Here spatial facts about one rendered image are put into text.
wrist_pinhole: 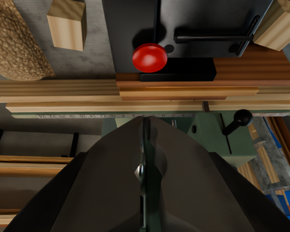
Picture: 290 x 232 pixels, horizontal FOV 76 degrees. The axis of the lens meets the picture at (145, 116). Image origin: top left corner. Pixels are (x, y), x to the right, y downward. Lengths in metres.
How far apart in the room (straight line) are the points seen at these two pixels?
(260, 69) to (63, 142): 2.72
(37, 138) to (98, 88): 2.66
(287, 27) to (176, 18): 0.17
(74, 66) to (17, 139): 2.76
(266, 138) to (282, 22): 1.00
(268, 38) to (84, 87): 0.30
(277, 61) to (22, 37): 0.36
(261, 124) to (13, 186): 2.68
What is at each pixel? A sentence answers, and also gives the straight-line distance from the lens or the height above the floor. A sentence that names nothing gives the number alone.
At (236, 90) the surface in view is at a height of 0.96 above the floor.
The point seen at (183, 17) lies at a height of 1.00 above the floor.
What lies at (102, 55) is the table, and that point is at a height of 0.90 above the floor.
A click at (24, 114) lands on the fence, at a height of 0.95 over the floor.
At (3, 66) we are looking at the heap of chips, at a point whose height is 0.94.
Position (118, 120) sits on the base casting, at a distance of 0.72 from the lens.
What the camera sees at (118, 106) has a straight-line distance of 0.36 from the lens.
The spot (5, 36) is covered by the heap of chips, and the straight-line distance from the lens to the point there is 0.32.
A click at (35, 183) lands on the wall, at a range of 2.80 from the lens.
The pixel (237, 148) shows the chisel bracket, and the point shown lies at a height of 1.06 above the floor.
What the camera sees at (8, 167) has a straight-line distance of 2.44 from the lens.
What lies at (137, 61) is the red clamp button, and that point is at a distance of 0.16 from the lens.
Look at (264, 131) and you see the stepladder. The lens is 1.26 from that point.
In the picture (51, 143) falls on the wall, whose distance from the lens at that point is 2.91.
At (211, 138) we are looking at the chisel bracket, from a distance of 0.27.
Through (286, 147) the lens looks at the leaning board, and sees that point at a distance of 1.85.
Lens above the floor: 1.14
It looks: 30 degrees down
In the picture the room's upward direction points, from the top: 179 degrees clockwise
